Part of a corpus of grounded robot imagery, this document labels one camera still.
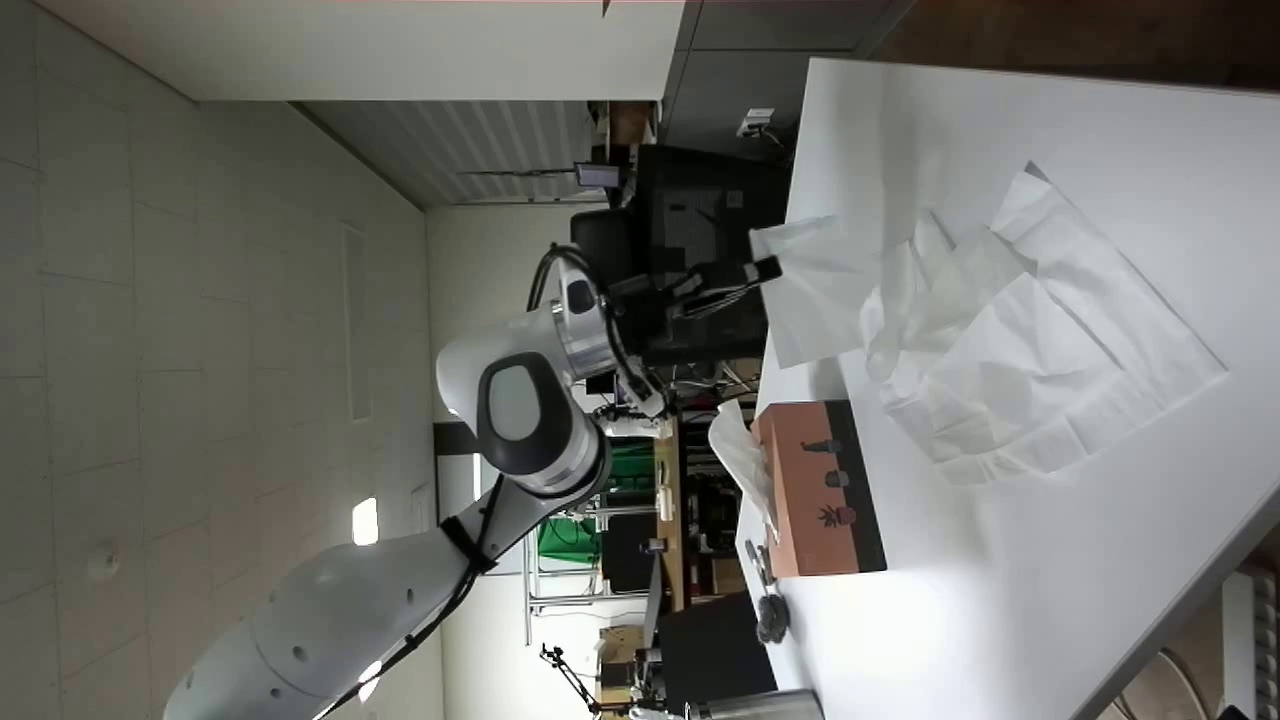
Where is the black computer monitor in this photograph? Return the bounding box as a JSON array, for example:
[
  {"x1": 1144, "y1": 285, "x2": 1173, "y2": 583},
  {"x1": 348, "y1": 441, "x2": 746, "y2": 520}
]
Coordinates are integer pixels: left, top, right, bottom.
[{"x1": 657, "y1": 588, "x2": 778, "y2": 713}]

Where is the brown cardboard box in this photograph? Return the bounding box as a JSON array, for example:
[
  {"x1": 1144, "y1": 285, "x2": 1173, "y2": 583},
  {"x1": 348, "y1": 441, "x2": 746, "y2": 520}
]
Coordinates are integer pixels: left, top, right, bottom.
[{"x1": 587, "y1": 99, "x2": 664, "y2": 153}]

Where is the grey roller shutter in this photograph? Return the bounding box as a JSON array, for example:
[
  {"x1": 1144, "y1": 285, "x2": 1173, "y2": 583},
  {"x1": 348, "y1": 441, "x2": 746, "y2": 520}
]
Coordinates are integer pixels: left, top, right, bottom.
[{"x1": 292, "y1": 94, "x2": 601, "y2": 213}]

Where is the green cloth bag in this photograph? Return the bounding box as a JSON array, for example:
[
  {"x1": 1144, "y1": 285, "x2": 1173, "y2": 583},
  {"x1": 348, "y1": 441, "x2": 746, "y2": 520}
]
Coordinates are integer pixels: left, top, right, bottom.
[
  {"x1": 530, "y1": 516, "x2": 603, "y2": 573},
  {"x1": 601, "y1": 443, "x2": 659, "y2": 506}
]

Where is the black office chair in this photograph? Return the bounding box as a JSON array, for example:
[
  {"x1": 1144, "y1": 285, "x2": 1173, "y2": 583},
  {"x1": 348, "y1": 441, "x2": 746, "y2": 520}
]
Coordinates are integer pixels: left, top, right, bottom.
[{"x1": 569, "y1": 140, "x2": 792, "y2": 368}]

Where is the pink and black tissue box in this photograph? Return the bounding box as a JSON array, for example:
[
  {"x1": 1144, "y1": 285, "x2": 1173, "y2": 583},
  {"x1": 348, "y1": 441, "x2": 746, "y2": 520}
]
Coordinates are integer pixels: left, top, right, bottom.
[{"x1": 757, "y1": 394, "x2": 891, "y2": 580}]

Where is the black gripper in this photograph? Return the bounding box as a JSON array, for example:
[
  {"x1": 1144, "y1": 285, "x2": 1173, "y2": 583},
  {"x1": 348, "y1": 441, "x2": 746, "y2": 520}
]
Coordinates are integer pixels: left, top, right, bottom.
[{"x1": 659, "y1": 252, "x2": 788, "y2": 323}]

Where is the small black device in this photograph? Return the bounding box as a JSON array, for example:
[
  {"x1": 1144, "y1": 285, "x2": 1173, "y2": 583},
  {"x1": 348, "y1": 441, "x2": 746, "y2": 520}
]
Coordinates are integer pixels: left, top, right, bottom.
[{"x1": 752, "y1": 593, "x2": 797, "y2": 649}]

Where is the clear plastic bag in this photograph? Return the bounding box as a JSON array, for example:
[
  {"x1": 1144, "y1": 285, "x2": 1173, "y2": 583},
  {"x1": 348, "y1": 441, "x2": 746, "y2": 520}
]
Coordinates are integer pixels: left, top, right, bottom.
[{"x1": 854, "y1": 206, "x2": 1032, "y2": 452}]

